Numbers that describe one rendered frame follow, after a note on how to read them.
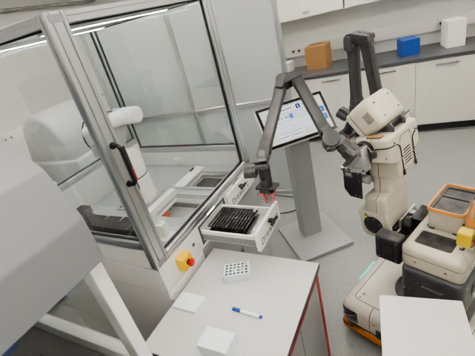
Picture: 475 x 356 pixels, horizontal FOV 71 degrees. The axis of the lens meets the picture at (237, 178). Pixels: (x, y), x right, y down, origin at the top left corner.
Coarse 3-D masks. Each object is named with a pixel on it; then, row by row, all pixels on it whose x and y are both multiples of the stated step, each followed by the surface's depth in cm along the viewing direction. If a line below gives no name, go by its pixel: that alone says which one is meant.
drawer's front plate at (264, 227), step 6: (276, 204) 176; (270, 210) 170; (276, 210) 177; (264, 216) 167; (270, 216) 169; (264, 222) 163; (270, 222) 169; (276, 222) 177; (258, 228) 159; (264, 228) 163; (258, 234) 157; (264, 234) 163; (270, 234) 170; (258, 240) 157; (264, 240) 164; (258, 246) 159; (264, 246) 164
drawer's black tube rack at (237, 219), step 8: (224, 208) 187; (232, 208) 187; (240, 208) 184; (216, 216) 182; (224, 216) 180; (232, 216) 180; (240, 216) 177; (248, 216) 176; (216, 224) 176; (224, 224) 174; (232, 224) 172; (240, 224) 171; (232, 232) 171; (240, 232) 169
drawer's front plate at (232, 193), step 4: (240, 180) 208; (244, 180) 212; (248, 180) 217; (236, 184) 203; (248, 184) 218; (232, 188) 200; (236, 188) 203; (244, 188) 212; (248, 188) 218; (228, 192) 197; (232, 192) 199; (236, 192) 203; (244, 192) 212; (228, 196) 195; (232, 196) 199; (240, 196) 208; (228, 200) 196; (232, 200) 199; (232, 204) 199; (236, 204) 204
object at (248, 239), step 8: (216, 208) 191; (248, 208) 185; (264, 208) 180; (208, 224) 183; (208, 232) 173; (216, 232) 170; (224, 232) 168; (248, 232) 173; (216, 240) 173; (224, 240) 170; (232, 240) 168; (240, 240) 165; (248, 240) 162
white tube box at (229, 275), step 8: (224, 264) 162; (232, 264) 161; (240, 264) 159; (248, 264) 158; (224, 272) 157; (232, 272) 156; (240, 272) 155; (248, 272) 154; (224, 280) 156; (232, 280) 155
